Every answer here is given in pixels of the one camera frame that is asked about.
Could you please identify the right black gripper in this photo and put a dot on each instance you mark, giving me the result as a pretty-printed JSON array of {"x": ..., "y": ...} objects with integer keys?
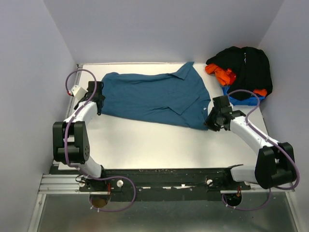
[{"x": 208, "y": 122}]

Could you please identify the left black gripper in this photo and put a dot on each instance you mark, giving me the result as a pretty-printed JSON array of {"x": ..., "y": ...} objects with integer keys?
[{"x": 103, "y": 97}]

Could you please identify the teal blue t shirt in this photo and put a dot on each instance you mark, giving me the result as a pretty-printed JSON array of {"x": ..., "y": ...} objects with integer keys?
[{"x": 179, "y": 98}]

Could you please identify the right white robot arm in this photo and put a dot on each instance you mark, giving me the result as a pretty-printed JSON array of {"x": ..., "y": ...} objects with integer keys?
[{"x": 275, "y": 163}]

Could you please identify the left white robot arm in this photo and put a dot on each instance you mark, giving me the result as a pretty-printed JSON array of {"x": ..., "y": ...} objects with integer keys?
[{"x": 71, "y": 144}]

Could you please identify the blue plastic bin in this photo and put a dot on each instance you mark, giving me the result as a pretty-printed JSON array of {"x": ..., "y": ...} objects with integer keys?
[{"x": 252, "y": 101}]

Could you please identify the orange t shirt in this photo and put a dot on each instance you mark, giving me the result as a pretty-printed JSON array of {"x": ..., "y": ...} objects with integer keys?
[{"x": 251, "y": 76}]

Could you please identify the black t shirt pile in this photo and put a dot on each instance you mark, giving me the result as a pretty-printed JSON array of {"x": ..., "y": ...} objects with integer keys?
[{"x": 234, "y": 55}]

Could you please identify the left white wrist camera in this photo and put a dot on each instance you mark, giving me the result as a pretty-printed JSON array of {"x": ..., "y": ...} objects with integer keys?
[{"x": 77, "y": 92}]

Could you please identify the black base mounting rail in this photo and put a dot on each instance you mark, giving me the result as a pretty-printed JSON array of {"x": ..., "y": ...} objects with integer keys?
[{"x": 157, "y": 185}]

